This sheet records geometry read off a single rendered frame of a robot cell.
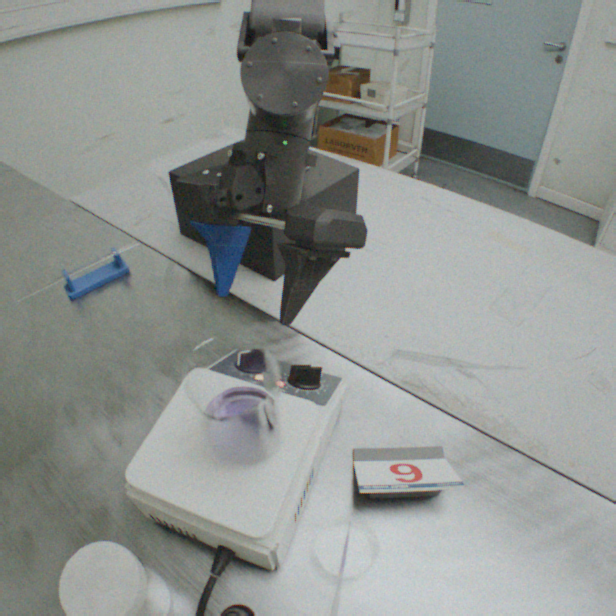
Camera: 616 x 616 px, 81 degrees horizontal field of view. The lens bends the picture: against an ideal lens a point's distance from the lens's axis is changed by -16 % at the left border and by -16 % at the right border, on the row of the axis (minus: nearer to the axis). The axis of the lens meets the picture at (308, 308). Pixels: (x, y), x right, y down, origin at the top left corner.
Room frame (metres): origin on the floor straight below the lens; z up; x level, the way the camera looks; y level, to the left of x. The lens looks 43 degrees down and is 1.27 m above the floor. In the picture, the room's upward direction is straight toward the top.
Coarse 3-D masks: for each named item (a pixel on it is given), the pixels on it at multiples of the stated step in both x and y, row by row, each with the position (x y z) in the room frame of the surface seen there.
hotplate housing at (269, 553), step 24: (336, 408) 0.22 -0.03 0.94; (312, 456) 0.16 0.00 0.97; (312, 480) 0.15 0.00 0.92; (144, 504) 0.11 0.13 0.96; (288, 504) 0.11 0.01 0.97; (192, 528) 0.10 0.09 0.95; (216, 528) 0.09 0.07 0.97; (288, 528) 0.10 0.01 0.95; (216, 552) 0.08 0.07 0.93; (240, 552) 0.08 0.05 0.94; (264, 552) 0.08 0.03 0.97
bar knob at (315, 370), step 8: (296, 368) 0.24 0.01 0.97; (304, 368) 0.25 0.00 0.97; (312, 368) 0.25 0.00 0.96; (320, 368) 0.25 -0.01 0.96; (288, 376) 0.25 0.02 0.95; (296, 376) 0.24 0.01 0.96; (304, 376) 0.24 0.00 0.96; (312, 376) 0.24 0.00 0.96; (320, 376) 0.25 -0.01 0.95; (296, 384) 0.23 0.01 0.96; (304, 384) 0.23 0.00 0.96; (312, 384) 0.24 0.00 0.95; (320, 384) 0.24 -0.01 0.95
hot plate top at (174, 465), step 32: (160, 416) 0.18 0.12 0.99; (192, 416) 0.18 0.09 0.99; (288, 416) 0.18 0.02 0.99; (160, 448) 0.15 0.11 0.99; (192, 448) 0.15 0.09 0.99; (288, 448) 0.15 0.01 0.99; (128, 480) 0.12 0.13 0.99; (160, 480) 0.12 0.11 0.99; (192, 480) 0.12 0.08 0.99; (224, 480) 0.12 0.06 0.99; (256, 480) 0.12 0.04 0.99; (288, 480) 0.12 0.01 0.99; (192, 512) 0.10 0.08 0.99; (224, 512) 0.10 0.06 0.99; (256, 512) 0.10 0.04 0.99
